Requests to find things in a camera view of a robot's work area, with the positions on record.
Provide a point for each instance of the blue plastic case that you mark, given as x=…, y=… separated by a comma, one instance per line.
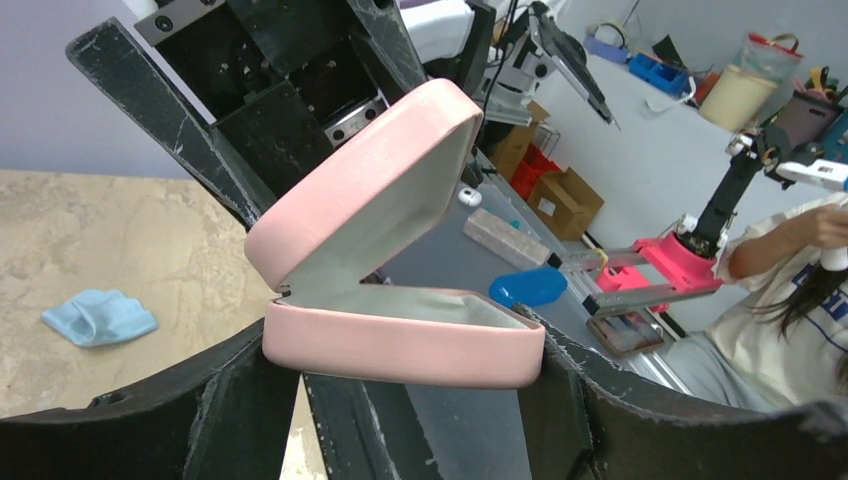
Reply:
x=535, y=287

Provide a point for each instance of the cream bucket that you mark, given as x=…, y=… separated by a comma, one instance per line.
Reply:
x=735, y=98

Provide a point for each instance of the grey foam block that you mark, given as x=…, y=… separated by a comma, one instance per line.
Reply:
x=510, y=244

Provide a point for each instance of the cardboard box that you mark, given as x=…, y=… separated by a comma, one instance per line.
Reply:
x=566, y=203

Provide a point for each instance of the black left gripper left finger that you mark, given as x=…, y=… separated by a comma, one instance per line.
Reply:
x=224, y=413

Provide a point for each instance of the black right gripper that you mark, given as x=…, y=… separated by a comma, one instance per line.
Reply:
x=287, y=82

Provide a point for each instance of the crumpled light blue cloth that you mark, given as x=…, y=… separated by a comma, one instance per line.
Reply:
x=95, y=318

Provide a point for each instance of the pink glasses case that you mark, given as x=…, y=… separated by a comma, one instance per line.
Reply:
x=355, y=297

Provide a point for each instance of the person in white shirt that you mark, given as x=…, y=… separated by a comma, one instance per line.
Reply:
x=785, y=343

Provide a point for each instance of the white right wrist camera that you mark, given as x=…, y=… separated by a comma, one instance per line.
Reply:
x=445, y=29

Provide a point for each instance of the red plastic bin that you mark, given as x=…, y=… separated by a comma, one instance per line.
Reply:
x=533, y=165

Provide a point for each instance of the pink robot mount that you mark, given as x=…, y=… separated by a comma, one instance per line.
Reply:
x=654, y=273

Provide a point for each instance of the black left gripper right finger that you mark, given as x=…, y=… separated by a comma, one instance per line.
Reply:
x=587, y=418

